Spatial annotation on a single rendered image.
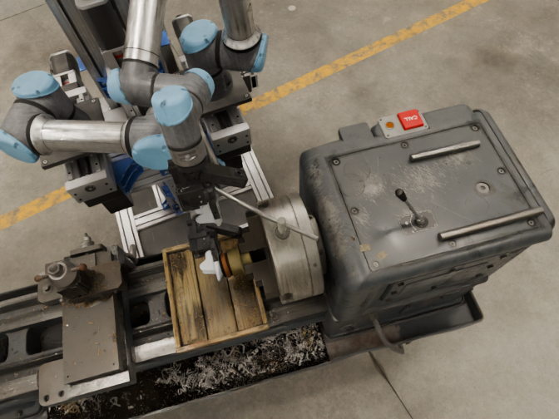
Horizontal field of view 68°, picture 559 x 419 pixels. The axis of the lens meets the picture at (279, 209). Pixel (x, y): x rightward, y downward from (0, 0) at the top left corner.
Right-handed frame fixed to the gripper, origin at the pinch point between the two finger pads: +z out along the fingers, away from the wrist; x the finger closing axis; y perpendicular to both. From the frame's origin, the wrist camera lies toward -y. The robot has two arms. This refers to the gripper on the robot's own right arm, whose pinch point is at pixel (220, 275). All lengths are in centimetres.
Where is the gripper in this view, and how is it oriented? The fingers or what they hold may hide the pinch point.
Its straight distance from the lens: 124.6
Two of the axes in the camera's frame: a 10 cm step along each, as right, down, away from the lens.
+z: 2.4, 8.6, -4.4
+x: -0.5, -4.5, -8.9
